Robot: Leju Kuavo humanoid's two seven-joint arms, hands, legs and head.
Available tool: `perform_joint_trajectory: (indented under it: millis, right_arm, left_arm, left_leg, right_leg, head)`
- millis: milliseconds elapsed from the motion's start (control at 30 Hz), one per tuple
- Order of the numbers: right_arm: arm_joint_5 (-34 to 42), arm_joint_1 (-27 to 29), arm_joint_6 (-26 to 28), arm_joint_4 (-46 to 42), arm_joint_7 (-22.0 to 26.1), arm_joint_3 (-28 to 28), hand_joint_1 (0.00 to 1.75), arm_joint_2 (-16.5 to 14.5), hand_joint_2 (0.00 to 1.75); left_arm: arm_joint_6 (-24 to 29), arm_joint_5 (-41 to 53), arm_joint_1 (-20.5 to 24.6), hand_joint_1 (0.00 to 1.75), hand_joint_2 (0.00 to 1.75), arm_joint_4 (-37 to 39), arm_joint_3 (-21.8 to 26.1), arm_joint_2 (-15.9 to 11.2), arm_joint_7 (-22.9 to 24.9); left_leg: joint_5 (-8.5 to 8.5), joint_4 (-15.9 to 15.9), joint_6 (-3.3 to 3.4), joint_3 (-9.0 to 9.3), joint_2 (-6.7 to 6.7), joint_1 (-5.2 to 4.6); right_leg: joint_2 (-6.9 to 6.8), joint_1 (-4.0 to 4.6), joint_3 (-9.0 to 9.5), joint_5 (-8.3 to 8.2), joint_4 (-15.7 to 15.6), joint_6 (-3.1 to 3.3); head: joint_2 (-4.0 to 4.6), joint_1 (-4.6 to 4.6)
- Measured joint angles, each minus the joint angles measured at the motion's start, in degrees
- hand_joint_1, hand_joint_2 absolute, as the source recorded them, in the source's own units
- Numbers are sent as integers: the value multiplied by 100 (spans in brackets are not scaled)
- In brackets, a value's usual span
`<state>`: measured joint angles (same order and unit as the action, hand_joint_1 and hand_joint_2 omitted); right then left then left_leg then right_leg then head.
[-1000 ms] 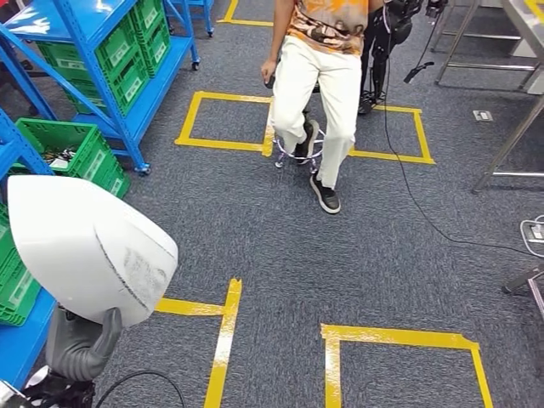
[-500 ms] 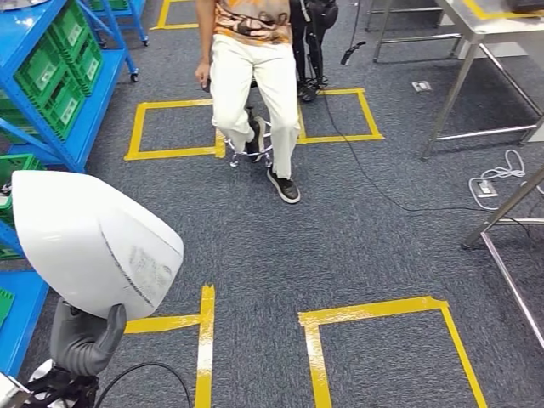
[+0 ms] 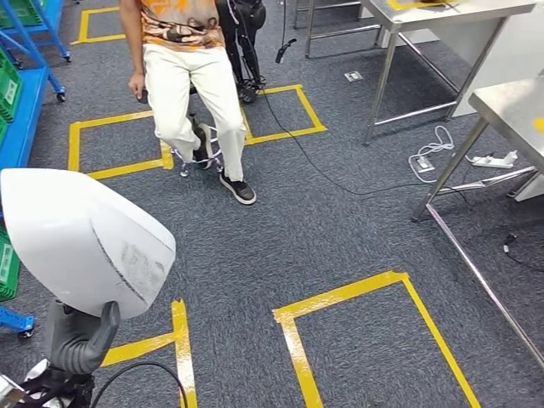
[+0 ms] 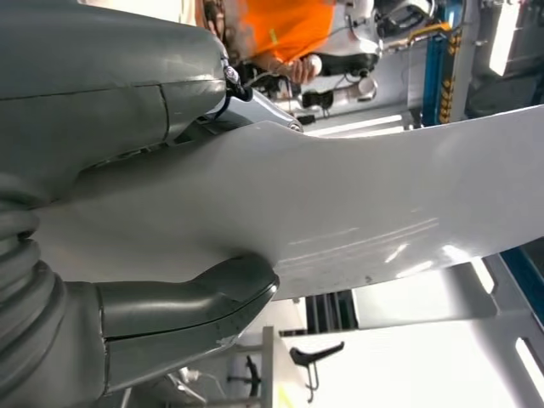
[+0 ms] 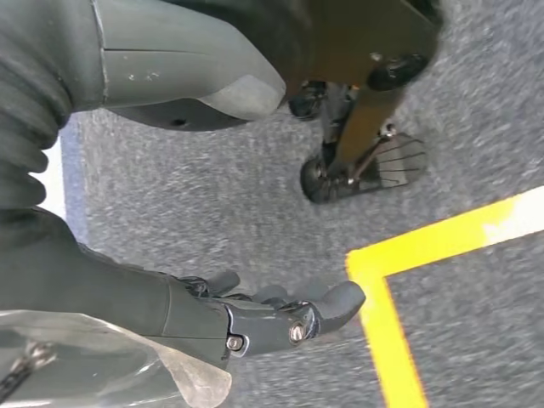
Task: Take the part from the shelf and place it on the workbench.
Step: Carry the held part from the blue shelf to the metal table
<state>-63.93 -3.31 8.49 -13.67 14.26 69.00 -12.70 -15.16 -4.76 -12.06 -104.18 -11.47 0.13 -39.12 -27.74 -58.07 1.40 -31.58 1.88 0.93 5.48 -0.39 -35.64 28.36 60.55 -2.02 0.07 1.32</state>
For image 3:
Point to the black robot legs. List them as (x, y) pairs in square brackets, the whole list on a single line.
[(244, 34)]

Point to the grey floor socket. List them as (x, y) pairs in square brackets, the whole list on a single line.
[(353, 76)]

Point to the small yellow tape rectangle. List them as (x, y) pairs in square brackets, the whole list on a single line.
[(539, 125)]

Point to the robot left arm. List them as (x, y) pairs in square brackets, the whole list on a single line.
[(63, 391)]

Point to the steel workbench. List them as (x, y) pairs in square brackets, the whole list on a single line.
[(510, 107)]

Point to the yellow floor tape square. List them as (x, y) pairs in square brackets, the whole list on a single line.
[(182, 360), (74, 146)]

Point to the black handheld controller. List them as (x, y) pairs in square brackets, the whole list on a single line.
[(285, 50)]

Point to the person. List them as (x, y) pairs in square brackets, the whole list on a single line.
[(187, 84)]

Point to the chrome stool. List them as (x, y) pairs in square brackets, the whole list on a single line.
[(184, 169)]

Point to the steel table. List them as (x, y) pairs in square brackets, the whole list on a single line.
[(467, 17)]

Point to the long white power strip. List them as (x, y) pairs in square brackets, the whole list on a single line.
[(493, 161)]

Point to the green plastic crate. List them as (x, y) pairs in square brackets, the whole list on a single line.
[(21, 11), (8, 264), (10, 84)]

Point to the steel table frame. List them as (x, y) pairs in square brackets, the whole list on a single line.
[(310, 25)]

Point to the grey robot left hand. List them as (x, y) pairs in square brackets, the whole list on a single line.
[(70, 343)]

